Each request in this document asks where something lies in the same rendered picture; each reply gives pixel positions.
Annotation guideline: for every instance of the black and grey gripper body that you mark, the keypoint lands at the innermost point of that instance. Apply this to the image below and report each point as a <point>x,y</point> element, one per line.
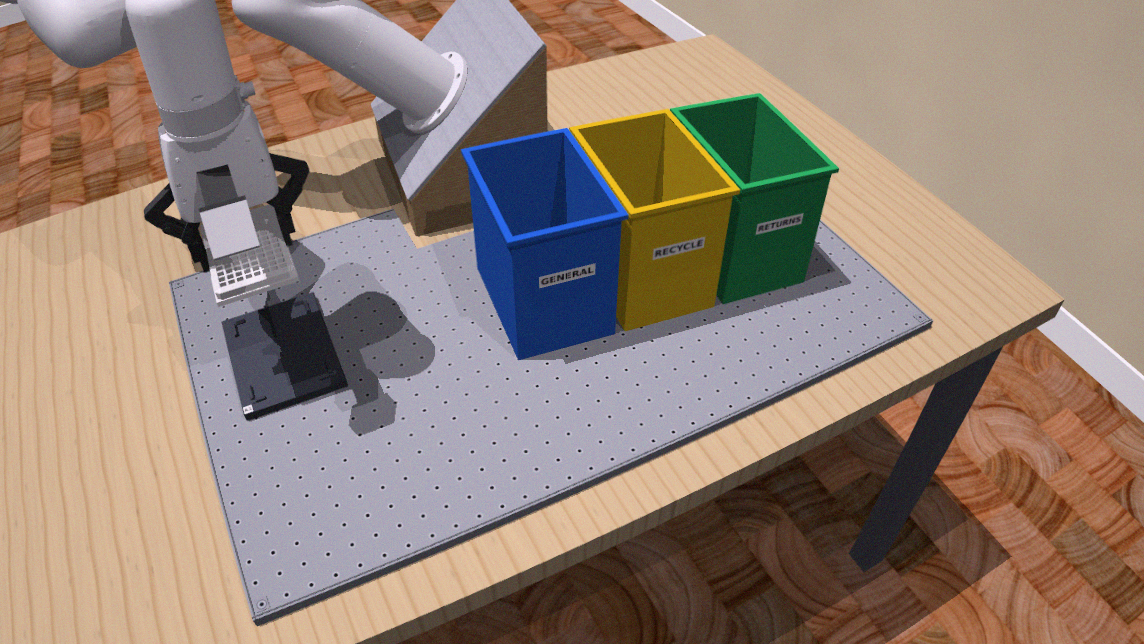
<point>242,146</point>

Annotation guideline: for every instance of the yellow recycle bin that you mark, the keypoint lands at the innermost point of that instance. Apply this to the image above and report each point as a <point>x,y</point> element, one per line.
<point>670,252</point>

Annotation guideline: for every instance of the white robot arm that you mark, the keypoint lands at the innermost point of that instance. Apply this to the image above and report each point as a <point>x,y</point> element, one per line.
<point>185,56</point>

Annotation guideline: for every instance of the blue general waste bin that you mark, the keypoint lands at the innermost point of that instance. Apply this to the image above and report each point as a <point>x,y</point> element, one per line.
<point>556,287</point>

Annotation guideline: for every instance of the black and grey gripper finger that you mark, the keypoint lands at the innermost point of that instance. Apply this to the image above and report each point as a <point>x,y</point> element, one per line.
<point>187,232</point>
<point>290,192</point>

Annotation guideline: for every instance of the green bin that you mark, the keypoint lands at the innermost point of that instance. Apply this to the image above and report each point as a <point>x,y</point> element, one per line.
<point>773,223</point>

